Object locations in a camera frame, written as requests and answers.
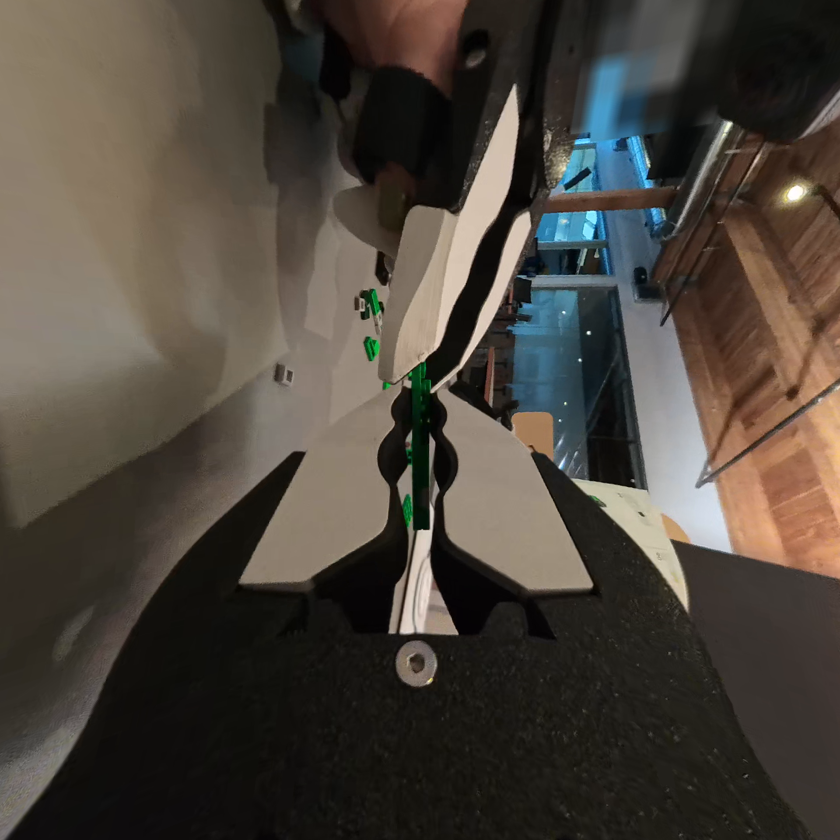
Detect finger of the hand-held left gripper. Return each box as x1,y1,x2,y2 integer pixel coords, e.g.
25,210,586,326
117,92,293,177
378,84,523,383
449,210,534,390

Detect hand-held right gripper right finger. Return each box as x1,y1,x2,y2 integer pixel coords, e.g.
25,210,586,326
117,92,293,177
430,394,595,636

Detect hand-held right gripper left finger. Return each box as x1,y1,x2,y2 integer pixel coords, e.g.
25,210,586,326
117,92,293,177
239,387,412,635

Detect pile of lego pieces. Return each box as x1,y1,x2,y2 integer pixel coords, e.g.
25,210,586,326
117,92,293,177
353,287,395,392

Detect green lego plate assembly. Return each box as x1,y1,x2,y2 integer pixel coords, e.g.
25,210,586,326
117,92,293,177
405,364,434,532

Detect person's left hand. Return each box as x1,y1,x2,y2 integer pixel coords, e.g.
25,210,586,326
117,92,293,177
308,0,471,228

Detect long office desk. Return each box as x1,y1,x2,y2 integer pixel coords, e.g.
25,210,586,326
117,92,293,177
485,288,520,402

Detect large window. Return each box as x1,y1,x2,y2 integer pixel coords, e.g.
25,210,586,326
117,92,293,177
535,131,671,277

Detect open instruction booklet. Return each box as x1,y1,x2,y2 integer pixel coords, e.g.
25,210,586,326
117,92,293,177
571,479,690,612

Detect wooden beam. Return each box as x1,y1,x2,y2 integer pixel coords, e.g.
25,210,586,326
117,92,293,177
542,186,677,215

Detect metal rod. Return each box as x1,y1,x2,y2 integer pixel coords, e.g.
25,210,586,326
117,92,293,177
695,377,840,490

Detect black panel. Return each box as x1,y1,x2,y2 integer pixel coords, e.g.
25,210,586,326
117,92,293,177
672,541,840,840

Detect glass partition wall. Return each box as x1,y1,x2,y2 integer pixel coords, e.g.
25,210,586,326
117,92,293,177
511,285,648,490

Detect silver ventilation duct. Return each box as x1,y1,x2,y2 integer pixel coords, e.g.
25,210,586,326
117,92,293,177
662,121,743,231

